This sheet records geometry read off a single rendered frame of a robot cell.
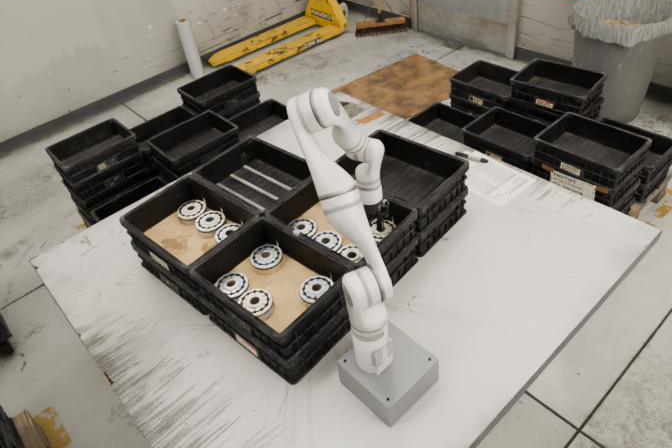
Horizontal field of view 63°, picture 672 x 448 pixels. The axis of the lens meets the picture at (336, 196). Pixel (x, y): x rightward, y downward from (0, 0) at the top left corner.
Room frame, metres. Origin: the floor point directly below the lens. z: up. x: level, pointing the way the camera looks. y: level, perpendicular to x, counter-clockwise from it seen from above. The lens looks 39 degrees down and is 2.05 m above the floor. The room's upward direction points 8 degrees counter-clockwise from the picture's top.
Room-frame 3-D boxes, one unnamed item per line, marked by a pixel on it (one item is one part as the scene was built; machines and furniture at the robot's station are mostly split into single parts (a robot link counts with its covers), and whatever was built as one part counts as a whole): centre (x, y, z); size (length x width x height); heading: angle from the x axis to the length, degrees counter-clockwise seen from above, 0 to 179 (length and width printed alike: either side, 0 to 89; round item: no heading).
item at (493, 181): (1.66, -0.59, 0.70); 0.33 x 0.23 x 0.01; 37
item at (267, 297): (1.06, 0.27, 0.86); 0.10 x 0.10 x 0.01
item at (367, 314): (0.85, -0.03, 1.04); 0.09 x 0.09 x 0.17; 17
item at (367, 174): (1.25, -0.11, 1.14); 0.09 x 0.07 x 0.15; 55
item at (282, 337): (1.11, 0.22, 0.92); 0.40 x 0.30 x 0.02; 43
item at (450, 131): (2.59, -0.68, 0.26); 0.40 x 0.30 x 0.23; 37
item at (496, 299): (1.41, 0.07, 0.35); 1.60 x 1.60 x 0.70; 37
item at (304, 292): (1.07, 0.09, 0.86); 0.10 x 0.10 x 0.01
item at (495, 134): (2.27, -0.92, 0.31); 0.40 x 0.30 x 0.34; 37
